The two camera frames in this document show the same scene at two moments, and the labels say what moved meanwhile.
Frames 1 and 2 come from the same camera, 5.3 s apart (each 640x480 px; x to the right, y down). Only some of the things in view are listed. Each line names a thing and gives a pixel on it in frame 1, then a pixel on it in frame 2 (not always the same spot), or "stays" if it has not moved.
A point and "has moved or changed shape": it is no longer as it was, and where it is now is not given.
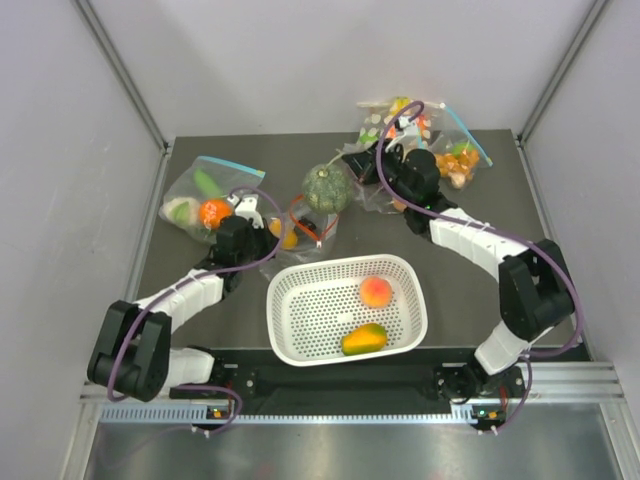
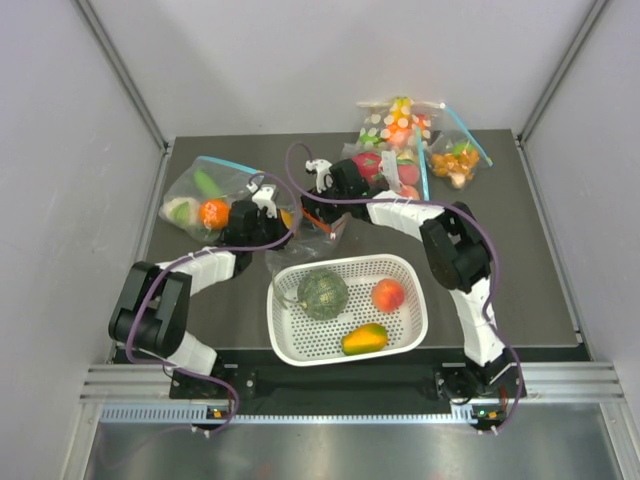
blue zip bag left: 196,196 stays
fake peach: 376,292 has moved or changed shape
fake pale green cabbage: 182,212 stays
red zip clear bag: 305,231 has moved or changed shape
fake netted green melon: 327,187 has moved or changed shape
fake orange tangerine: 212,210 stays
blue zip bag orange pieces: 458,156 stays
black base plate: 259,385 stays
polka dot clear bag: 374,118 stays
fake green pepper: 207,184 stays
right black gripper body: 394,171 → 329,212
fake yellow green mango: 364,338 stays
